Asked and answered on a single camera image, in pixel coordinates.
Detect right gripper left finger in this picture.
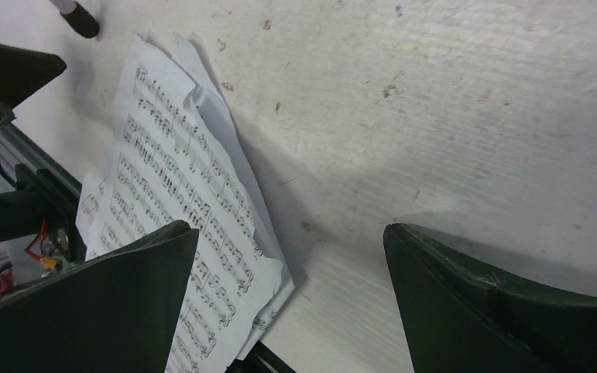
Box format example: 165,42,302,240
0,221,199,372

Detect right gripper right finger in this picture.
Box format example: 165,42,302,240
383,223,597,372

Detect lilac perforated music stand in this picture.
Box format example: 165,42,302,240
51,0,100,39

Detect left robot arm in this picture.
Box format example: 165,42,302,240
0,44,67,242

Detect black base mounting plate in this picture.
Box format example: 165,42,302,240
0,123,299,373

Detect lower sheet music page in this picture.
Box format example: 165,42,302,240
75,39,295,361

